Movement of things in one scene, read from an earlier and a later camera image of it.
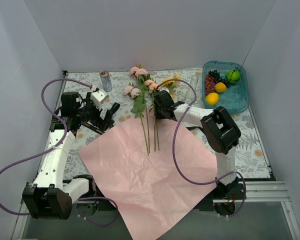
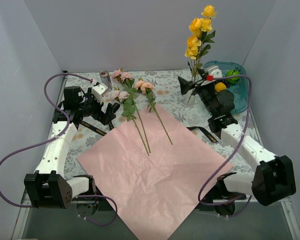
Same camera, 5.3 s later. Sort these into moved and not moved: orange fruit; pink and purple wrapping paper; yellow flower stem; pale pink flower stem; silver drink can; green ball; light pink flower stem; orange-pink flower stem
Moved: orange-pink flower stem; pale pink flower stem; light pink flower stem; yellow flower stem
Not moved: orange fruit; silver drink can; pink and purple wrapping paper; green ball
